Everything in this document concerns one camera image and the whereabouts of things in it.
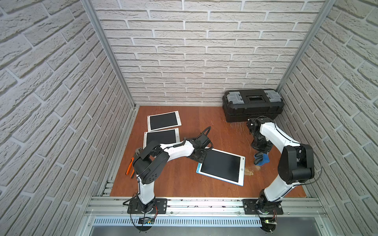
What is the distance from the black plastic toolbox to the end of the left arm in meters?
0.34

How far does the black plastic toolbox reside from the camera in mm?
998

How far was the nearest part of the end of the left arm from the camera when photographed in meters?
0.69
